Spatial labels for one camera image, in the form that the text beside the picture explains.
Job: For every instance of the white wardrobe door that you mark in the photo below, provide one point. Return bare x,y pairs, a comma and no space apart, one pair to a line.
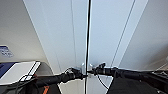
56,33
110,33

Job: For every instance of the white wardrobe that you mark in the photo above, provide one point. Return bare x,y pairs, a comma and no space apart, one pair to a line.
140,13

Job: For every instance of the orange frame stand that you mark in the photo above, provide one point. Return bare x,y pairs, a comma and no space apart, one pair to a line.
45,90

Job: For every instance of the blue white wall sign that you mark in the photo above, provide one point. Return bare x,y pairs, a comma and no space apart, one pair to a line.
4,50

